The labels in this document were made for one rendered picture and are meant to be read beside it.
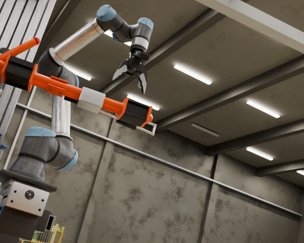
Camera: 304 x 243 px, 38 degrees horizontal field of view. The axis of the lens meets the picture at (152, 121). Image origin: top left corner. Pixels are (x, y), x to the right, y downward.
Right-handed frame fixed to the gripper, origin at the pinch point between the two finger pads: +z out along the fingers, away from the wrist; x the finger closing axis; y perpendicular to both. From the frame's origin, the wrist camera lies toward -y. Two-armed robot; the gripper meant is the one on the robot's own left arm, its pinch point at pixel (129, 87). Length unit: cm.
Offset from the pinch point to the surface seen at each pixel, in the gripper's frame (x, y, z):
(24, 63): 47, -46, 29
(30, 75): 45, -46, 31
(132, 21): -221, 748, -524
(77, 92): 31, -47, 31
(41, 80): 41, -45, 31
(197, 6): -300, 578, -524
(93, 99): 26, -48, 31
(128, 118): 14, -48, 32
